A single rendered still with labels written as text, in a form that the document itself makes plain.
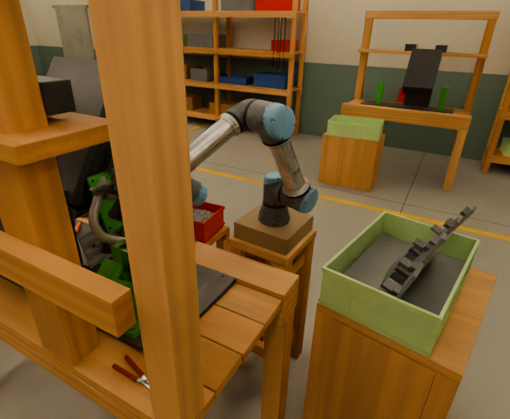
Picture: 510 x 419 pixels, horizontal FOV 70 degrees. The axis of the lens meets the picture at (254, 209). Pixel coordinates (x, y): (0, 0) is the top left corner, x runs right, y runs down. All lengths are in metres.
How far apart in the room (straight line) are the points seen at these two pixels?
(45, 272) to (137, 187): 0.35
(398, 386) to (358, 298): 0.35
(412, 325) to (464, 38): 5.42
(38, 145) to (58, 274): 0.26
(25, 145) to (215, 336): 0.75
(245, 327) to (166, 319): 0.52
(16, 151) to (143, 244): 0.29
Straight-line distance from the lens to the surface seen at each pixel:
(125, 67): 0.57
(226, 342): 1.18
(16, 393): 2.47
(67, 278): 0.84
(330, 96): 6.75
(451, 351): 1.45
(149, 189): 0.60
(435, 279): 1.66
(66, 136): 0.84
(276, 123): 1.23
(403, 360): 1.44
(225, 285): 1.35
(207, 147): 1.25
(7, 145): 0.80
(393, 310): 1.33
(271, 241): 1.61
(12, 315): 1.47
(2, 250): 1.01
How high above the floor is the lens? 1.74
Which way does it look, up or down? 26 degrees down
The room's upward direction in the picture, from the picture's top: 1 degrees clockwise
